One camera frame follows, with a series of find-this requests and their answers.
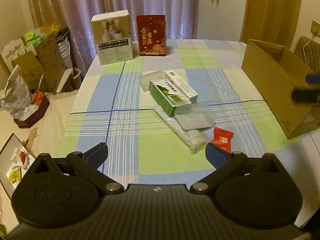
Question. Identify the red gift box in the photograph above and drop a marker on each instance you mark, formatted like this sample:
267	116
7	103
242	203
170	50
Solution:
151	30

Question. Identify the dark wooden tray box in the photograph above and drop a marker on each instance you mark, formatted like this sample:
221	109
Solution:
36	116

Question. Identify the framed tray with snacks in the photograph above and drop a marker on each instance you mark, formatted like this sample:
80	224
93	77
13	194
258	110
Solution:
15	162

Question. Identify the white carved chair back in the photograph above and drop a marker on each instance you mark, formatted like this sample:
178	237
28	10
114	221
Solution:
8	52

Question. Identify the brown cardboard box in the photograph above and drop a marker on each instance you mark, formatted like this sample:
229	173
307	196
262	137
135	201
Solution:
276	72

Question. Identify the white humidifier product box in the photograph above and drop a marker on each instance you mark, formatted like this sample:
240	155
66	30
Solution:
112	36

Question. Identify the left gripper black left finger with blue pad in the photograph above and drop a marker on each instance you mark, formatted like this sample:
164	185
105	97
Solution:
86	166

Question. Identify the wooden door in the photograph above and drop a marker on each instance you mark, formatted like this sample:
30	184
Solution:
272	21

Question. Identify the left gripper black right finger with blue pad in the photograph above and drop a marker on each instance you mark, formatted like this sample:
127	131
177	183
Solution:
227	165

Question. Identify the black das finger of the right gripper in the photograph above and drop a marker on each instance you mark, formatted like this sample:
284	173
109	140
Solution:
306	95

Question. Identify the checked tablecloth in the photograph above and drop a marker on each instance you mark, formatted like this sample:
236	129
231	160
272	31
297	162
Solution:
156	115

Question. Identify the clear white packet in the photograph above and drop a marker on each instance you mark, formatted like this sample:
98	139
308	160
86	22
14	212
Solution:
194	139

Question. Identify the green toothpaste box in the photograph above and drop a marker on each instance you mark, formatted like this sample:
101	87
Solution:
167	95

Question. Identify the quilted brown chair cover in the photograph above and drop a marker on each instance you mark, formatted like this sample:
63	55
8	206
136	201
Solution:
308	51

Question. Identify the white printed plastic bag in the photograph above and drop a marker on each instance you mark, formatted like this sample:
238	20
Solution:
16	96

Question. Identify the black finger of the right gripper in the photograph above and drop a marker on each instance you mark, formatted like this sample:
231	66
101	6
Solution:
313	78

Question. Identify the long white slim box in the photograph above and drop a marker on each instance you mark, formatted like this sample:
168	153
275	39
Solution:
189	92

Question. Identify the double wall socket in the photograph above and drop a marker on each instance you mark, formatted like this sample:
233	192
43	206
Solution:
315	28

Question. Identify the red candy wrapper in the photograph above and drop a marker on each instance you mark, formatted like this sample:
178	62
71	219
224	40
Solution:
222	138

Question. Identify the stacked cardboard boxes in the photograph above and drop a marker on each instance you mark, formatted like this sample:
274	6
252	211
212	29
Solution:
45	69

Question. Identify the clear plastic bag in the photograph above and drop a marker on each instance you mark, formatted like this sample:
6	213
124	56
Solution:
194	116

